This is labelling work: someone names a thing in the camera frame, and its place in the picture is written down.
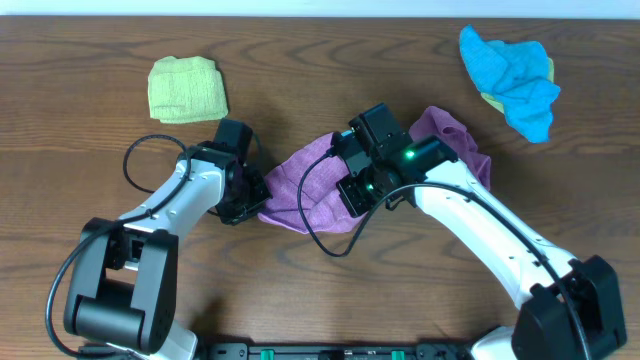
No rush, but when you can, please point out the purple microfibre cloth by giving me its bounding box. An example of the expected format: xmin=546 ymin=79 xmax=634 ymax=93
xmin=258 ymin=106 xmax=491 ymax=234

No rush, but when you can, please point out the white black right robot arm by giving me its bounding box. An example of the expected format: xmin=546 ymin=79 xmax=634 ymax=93
xmin=331 ymin=104 xmax=627 ymax=359

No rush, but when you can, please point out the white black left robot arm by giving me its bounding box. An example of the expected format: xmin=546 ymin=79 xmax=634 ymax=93
xmin=60 ymin=119 xmax=271 ymax=360

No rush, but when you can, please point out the folded green cloth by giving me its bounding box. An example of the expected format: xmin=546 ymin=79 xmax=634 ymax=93
xmin=148 ymin=56 xmax=229 ymax=124

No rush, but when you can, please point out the yellow-green cloth under blue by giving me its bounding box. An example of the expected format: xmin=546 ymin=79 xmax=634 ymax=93
xmin=481 ymin=58 xmax=555 ymax=113

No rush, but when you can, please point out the black right camera cable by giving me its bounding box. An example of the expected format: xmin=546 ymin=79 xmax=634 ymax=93
xmin=296 ymin=149 xmax=594 ymax=360

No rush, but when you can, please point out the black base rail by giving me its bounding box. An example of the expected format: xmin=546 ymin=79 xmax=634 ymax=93
xmin=194 ymin=342 xmax=473 ymax=360

